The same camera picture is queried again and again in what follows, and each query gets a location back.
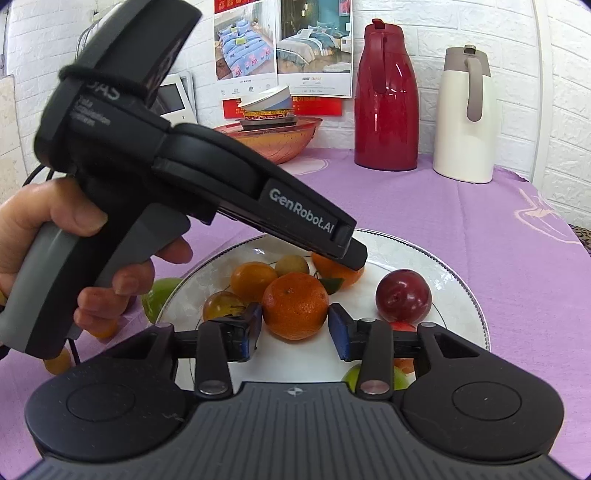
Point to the small yellow orange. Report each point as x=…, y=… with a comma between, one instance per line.
x=249, y=280

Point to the stacked paper cups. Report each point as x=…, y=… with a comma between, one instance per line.
x=271, y=108

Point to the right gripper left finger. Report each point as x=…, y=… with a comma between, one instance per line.
x=215, y=344

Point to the purple tablecloth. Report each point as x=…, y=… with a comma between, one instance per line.
x=527, y=269

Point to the red thermos jug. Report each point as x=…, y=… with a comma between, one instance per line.
x=386, y=102

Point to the green round apple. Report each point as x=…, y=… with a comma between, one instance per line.
x=153, y=301

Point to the red yellow plum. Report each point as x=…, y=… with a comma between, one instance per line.
x=222, y=304

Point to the person's left hand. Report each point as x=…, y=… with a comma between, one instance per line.
x=62, y=202

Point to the bedding poster calendar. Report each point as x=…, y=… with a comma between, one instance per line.
x=306, y=46

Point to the small orange kumquat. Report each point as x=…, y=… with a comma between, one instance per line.
x=105, y=330

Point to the orange glass bowl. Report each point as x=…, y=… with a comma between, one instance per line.
x=279, y=144

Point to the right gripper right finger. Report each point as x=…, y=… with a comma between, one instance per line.
x=371, y=343

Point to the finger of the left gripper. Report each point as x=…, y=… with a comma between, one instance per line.
x=356, y=255

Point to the white water dispenser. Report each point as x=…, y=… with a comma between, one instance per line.
x=175, y=99

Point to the dark red plum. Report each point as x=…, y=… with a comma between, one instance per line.
x=403, y=296

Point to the oblong green apple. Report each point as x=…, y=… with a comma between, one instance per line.
x=401, y=380

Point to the leafed orange tangerine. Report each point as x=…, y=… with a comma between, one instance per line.
x=329, y=269

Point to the white thermos jug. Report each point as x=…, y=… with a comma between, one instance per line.
x=468, y=117

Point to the large orange tangerine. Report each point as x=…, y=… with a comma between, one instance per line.
x=295, y=306

